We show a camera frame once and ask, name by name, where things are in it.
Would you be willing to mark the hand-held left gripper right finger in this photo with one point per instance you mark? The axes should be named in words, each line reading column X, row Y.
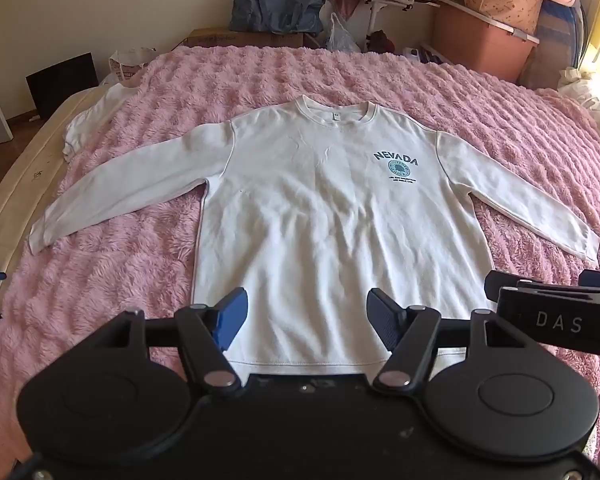
column 385, row 322

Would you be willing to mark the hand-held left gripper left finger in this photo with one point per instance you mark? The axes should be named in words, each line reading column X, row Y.
column 232, row 317

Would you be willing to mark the white printed sweatshirt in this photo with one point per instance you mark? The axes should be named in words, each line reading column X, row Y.
column 330, row 210

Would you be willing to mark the crumpled white cloth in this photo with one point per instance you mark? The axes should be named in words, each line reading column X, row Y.
column 592, row 95

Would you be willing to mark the pink storage box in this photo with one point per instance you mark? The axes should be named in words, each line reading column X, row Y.
column 475, row 50

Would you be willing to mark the blue striped bag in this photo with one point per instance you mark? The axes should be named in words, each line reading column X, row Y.
column 560, row 45

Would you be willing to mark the pink fluffy blanket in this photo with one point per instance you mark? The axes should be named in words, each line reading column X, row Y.
column 330, row 75

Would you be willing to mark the cream bed mattress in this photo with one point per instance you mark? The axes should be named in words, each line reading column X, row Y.
column 25, row 160

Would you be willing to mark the dark maroon cloth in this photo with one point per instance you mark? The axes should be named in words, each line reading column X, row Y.
column 381, row 41

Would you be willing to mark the white printed shopping bag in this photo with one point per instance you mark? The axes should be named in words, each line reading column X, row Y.
column 130, row 65

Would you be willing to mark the brown cardboard box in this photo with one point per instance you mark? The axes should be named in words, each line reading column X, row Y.
column 250, row 39

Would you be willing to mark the black flat panel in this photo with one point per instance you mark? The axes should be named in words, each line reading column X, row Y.
column 60, row 85

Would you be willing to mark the white plastic bag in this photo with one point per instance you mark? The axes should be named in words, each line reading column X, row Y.
column 342, row 35

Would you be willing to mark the white folding table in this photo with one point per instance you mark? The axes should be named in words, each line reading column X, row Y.
column 377, row 10

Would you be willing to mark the blue duffel bag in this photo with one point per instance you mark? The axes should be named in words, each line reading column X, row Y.
column 275, row 7

